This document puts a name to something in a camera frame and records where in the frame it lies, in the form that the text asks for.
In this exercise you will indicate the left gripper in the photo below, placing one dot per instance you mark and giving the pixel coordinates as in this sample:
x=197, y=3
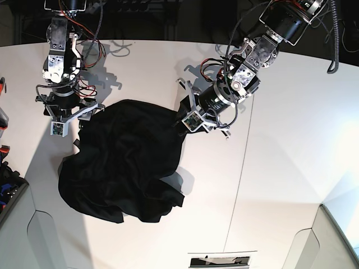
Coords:
x=209, y=103

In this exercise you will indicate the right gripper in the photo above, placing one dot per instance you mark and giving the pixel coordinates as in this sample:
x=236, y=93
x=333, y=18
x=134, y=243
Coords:
x=64, y=109

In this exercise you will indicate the black t-shirt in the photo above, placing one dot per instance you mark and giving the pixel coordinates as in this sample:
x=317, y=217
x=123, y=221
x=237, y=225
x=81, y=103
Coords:
x=124, y=154

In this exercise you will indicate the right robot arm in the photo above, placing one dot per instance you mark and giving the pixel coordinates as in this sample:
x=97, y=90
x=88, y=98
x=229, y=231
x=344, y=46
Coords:
x=65, y=95

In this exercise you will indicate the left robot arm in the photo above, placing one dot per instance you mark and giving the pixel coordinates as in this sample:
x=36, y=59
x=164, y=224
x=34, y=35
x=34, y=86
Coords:
x=233, y=77

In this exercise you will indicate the orange grey tool at edge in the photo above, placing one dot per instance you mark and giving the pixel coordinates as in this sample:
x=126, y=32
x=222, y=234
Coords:
x=4, y=116

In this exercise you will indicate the grey bin with clothes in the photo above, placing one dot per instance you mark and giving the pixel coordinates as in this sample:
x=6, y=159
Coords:
x=13, y=185

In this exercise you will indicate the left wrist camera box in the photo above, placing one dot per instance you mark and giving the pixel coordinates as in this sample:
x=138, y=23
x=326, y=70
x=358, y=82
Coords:
x=193, y=121

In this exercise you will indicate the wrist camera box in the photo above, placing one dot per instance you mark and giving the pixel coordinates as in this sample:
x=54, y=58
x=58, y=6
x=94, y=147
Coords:
x=59, y=128
x=193, y=121

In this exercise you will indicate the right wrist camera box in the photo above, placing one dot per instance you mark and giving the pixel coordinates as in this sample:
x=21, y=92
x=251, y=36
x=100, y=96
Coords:
x=59, y=128

